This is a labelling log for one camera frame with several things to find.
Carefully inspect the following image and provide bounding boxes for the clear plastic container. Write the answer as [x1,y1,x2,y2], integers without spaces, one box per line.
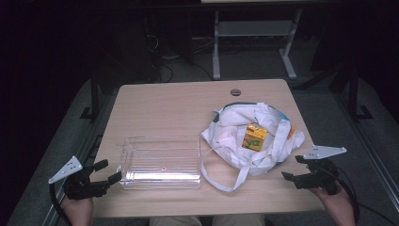
[117,135,202,191]

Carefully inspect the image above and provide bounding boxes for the person's right hand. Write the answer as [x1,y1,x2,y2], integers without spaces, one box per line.
[308,184,358,226]

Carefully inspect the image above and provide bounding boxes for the yellow drink carton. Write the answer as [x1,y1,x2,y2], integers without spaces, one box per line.
[241,122,269,153]

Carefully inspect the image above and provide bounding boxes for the bundle of floor cables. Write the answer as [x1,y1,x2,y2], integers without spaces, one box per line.
[143,17,215,84]

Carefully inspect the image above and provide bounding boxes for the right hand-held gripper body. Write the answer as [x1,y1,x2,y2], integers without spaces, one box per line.
[295,144,348,196]

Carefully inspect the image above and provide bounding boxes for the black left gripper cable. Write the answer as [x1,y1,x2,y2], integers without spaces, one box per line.
[48,183,73,226]

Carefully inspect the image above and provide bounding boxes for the white metal desk frame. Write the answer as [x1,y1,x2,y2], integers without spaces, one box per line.
[212,8,303,81]

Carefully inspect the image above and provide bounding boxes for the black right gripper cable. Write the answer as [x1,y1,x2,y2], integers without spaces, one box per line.
[336,174,399,226]

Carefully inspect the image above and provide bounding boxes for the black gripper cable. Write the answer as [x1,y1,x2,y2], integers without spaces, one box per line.
[336,174,399,226]
[48,183,73,226]

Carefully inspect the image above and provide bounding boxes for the person's left hand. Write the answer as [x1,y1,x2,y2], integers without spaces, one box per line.
[60,197,95,226]

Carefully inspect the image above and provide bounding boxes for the white cloth bag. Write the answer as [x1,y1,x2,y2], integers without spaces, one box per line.
[199,101,306,193]

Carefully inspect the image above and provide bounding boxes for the black metal stand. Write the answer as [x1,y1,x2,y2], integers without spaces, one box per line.
[347,64,375,122]
[79,74,102,122]

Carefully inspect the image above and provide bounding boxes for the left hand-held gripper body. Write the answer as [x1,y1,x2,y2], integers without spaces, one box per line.
[48,155,111,201]

